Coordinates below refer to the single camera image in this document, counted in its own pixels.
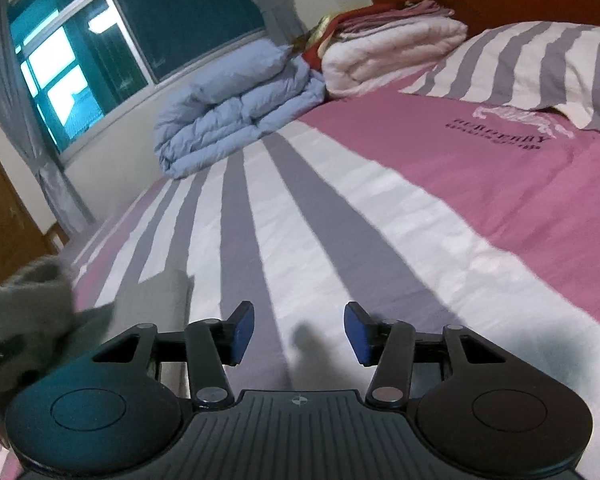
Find window with white frame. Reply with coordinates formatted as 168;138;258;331
8;0;264;153

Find red folded blanket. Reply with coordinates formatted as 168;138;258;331
292;0;454;72

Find striped pillow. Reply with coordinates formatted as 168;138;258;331
402;21;600;131

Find brown wooden door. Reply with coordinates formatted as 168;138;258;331
0;162;55;284

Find grey fleece pants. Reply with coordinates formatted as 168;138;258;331
0;257;193;445

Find pink white folded quilt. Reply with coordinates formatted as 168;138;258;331
322;16;468;99

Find grey curtain near door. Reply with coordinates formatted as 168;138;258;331
0;0;94;236

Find light blue folded duvet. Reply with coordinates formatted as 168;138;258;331
154;38;326;179

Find pink grey striped bed sheet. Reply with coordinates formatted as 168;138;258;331
0;62;600;480

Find wooden chair by door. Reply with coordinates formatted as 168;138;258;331
43;222;70;255

